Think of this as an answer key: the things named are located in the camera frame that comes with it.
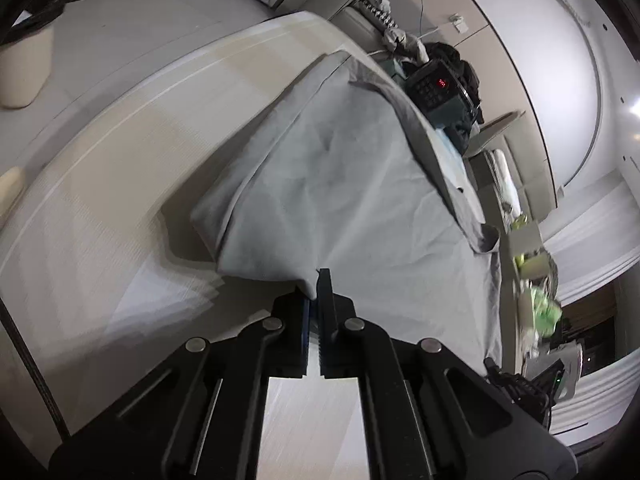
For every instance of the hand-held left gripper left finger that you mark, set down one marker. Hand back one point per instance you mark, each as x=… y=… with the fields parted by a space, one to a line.
x=302 y=330

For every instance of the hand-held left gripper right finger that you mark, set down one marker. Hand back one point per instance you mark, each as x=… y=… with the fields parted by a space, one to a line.
x=327 y=310

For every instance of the grey t-shirt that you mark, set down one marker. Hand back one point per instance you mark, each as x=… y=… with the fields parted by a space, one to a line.
x=340 y=185

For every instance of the white kettle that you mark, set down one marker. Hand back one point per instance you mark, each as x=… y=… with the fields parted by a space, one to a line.
x=570 y=360

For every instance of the green tissue packet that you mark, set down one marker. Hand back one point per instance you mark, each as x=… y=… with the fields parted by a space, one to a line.
x=546 y=310

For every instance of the white curtain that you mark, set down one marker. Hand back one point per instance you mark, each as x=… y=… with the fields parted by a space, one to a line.
x=595 y=240

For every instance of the blue checked small table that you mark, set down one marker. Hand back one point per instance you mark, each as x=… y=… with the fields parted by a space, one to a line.
x=450 y=155

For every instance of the beige bed headboard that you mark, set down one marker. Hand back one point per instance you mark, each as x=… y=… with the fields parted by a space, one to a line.
x=520 y=150

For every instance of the black rice cooker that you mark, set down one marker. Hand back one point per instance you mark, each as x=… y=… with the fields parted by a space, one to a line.
x=440 y=90

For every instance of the grey sofa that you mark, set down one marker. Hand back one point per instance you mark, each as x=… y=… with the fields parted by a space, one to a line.
x=345 y=20

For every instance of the houndstooth cushion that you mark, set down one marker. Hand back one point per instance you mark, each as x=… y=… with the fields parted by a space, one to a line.
x=378 y=12

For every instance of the white waste bin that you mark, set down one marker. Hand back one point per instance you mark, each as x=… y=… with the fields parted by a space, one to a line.
x=22 y=70

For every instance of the white wall socket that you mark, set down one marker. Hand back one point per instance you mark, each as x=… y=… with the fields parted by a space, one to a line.
x=457 y=21

